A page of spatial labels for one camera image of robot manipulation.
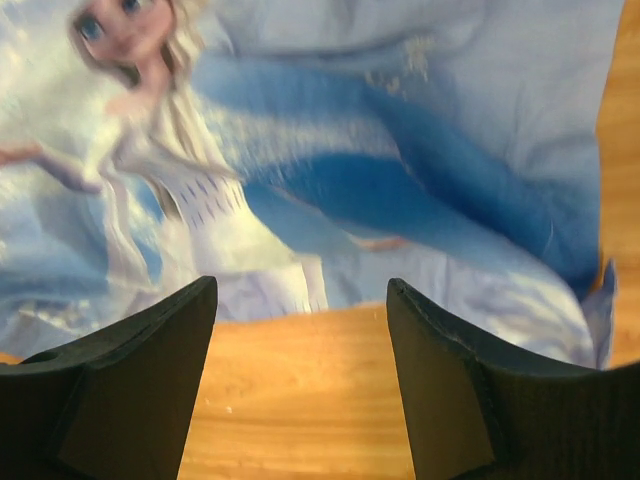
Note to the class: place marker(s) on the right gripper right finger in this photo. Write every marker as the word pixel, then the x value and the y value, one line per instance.
pixel 478 407

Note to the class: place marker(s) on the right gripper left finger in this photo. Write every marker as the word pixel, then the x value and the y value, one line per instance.
pixel 115 404

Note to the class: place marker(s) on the blue pink snowflake pillowcase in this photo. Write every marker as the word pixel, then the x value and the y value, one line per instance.
pixel 304 153

